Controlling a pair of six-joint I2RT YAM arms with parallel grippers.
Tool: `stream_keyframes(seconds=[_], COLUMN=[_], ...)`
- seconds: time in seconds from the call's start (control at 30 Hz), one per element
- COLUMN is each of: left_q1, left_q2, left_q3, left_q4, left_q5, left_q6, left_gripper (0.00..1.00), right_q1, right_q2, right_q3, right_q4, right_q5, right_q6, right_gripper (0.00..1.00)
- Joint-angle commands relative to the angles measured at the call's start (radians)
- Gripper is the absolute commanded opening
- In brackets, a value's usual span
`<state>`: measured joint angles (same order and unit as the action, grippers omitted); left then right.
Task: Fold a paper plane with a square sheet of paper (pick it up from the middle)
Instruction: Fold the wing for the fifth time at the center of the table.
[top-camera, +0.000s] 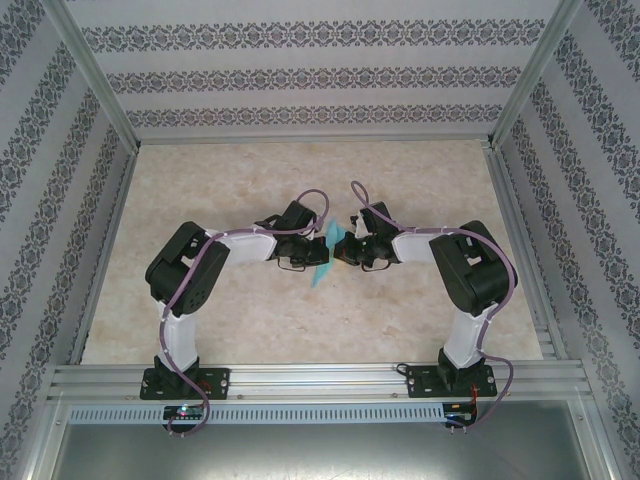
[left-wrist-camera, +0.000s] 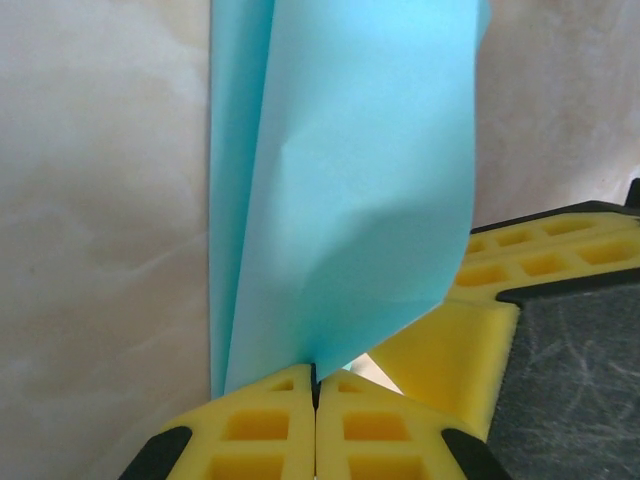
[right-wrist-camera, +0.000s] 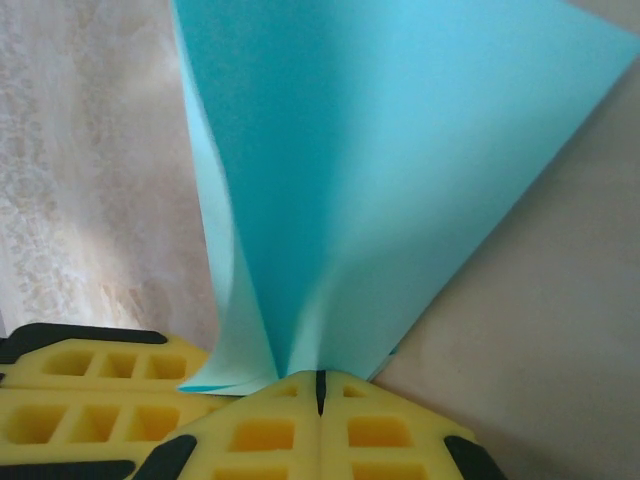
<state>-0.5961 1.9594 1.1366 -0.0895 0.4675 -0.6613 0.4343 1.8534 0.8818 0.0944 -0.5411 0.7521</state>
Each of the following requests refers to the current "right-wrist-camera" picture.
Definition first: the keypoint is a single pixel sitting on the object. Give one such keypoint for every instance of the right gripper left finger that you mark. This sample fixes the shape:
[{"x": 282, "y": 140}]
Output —
[{"x": 305, "y": 440}]

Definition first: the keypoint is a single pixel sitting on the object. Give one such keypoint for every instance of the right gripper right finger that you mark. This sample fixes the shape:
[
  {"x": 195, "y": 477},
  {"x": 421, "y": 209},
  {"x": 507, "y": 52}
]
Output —
[{"x": 335, "y": 440}]

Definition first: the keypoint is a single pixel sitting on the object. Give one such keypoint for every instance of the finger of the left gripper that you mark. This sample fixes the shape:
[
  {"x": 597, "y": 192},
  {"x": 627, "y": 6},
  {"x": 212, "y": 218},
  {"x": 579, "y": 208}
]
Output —
[
  {"x": 125, "y": 425},
  {"x": 190, "y": 360}
]

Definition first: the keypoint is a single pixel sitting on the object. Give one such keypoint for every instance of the teal cloth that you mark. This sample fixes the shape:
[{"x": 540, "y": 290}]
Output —
[{"x": 375, "y": 175}]

